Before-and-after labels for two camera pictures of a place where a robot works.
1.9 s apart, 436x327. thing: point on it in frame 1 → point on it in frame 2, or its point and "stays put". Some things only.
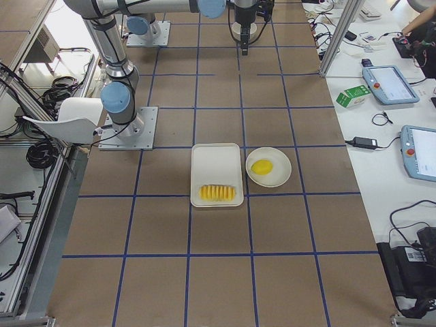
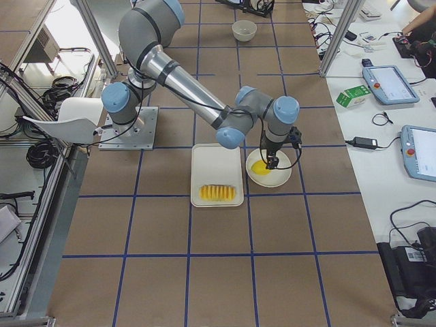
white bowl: (236, 30) stays put
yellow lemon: (261, 166) stays put
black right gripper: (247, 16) → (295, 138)
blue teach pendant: (387, 84) stays put
